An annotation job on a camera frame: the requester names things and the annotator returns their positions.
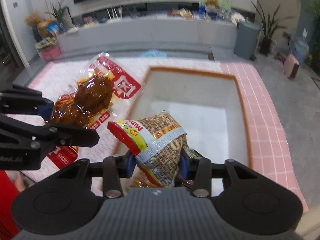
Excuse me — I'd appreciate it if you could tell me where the yellow red peanut snack bag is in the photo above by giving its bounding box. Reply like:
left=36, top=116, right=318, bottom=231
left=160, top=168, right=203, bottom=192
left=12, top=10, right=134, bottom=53
left=107, top=111, right=196, bottom=187

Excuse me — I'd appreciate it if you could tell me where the braised meat red packet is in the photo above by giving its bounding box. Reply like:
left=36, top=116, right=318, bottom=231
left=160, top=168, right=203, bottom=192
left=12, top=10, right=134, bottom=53
left=48, top=53, right=143, bottom=169

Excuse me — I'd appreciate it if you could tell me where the orange cardboard box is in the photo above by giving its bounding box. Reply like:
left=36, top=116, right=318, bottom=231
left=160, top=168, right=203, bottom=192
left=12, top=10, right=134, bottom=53
left=113, top=66, right=254, bottom=188

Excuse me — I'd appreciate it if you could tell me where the dried flower vase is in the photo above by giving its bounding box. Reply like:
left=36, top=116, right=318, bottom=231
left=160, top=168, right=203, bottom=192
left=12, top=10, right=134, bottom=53
left=24, top=11, right=53, bottom=38

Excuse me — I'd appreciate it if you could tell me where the white wifi router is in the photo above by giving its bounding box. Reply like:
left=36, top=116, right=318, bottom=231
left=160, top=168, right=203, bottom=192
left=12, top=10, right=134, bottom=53
left=106, top=7, right=123, bottom=23

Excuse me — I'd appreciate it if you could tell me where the long grey tv bench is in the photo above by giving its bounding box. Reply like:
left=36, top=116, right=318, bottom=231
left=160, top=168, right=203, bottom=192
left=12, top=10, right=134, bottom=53
left=57, top=16, right=237, bottom=53

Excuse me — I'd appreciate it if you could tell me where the pink small heater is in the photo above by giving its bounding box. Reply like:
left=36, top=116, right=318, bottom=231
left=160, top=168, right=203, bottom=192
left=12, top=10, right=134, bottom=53
left=284, top=54, right=299, bottom=80

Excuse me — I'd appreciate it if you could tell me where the grey trash bin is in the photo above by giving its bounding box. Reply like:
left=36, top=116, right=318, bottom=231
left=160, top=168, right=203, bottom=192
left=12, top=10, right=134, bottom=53
left=234, top=21, right=260, bottom=60

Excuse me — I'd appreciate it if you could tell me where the large water bottle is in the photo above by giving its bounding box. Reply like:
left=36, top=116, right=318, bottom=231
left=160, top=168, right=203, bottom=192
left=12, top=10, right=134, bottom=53
left=291, top=36, right=309, bottom=64

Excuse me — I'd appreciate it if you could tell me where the potted green plant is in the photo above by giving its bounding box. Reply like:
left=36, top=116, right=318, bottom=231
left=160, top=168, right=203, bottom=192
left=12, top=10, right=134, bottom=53
left=251, top=0, right=295, bottom=56

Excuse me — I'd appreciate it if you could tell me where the teddy bear gift box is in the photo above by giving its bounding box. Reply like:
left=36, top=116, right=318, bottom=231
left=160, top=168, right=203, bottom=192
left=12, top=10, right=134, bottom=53
left=199, top=0, right=232, bottom=21

